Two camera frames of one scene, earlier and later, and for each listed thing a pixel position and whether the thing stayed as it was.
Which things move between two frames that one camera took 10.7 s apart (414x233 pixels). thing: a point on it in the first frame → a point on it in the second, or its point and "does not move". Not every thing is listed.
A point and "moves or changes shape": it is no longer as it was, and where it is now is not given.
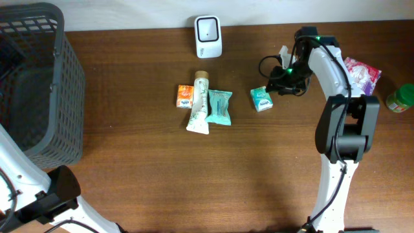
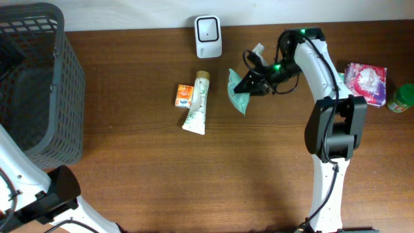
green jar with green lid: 402,98 does not move
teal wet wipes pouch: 218,109 → 240,99
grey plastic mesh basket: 43,86 does not move
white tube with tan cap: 198,122 does not move
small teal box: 261,98 moves or changes shape
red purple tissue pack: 366,76 moves or changes shape
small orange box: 184,96 does not move
